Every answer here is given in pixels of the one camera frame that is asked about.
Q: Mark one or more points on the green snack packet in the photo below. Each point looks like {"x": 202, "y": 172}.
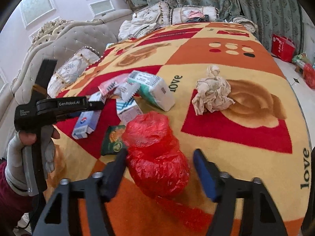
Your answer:
{"x": 113, "y": 140}

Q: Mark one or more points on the white foil wrapper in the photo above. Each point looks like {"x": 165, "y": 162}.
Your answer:
{"x": 126, "y": 91}

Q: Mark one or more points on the beige tasselled pillow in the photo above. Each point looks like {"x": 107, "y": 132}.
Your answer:
{"x": 150, "y": 14}

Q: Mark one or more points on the person's left forearm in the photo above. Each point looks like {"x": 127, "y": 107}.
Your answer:
{"x": 12, "y": 201}

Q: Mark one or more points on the green snack bags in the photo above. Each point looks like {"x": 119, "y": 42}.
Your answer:
{"x": 300, "y": 59}

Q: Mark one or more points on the crumpled white tissue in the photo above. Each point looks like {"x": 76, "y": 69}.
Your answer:
{"x": 212, "y": 93}

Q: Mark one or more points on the white blue striped box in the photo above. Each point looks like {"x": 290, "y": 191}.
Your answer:
{"x": 129, "y": 111}

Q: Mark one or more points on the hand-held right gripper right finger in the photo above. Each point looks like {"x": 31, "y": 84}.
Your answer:
{"x": 204, "y": 174}

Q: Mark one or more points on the red orange printed blanket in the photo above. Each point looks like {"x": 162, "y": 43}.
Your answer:
{"x": 221, "y": 140}

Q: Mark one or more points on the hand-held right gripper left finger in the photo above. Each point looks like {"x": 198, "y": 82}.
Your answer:
{"x": 114, "y": 177}

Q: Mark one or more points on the white teal tissue pack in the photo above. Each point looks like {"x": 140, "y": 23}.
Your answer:
{"x": 157, "y": 93}

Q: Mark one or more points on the pink and dark clothes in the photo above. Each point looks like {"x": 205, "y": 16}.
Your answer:
{"x": 196, "y": 16}

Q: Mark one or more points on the white folded bedding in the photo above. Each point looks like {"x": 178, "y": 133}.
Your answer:
{"x": 133, "y": 29}

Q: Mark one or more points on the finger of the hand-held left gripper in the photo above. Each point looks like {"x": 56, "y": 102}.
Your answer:
{"x": 70, "y": 115}
{"x": 96, "y": 105}

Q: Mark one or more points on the floral embroidered pillow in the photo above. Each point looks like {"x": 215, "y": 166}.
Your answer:
{"x": 181, "y": 14}

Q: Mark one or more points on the grey tufted headboard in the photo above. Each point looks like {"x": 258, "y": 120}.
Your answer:
{"x": 73, "y": 39}

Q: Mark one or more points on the green patterned curtain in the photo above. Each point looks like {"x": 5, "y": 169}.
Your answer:
{"x": 246, "y": 0}

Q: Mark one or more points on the pink plastic packet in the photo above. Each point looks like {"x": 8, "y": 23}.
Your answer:
{"x": 108, "y": 86}

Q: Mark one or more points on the red box by curtain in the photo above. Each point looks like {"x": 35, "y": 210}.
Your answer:
{"x": 283, "y": 48}

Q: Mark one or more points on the blue and white box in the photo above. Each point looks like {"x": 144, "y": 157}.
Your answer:
{"x": 85, "y": 125}

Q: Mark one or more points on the striped blue embroidered pillow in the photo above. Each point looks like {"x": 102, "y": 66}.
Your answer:
{"x": 71, "y": 68}

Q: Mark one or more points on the small patterned cushion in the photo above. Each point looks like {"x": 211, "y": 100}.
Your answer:
{"x": 244, "y": 24}

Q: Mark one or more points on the red plastic shopping bag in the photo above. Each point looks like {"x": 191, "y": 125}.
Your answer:
{"x": 310, "y": 76}

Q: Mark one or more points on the small white box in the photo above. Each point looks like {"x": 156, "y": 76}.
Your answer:
{"x": 96, "y": 97}

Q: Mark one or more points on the person's left hand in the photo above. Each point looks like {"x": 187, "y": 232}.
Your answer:
{"x": 14, "y": 159}

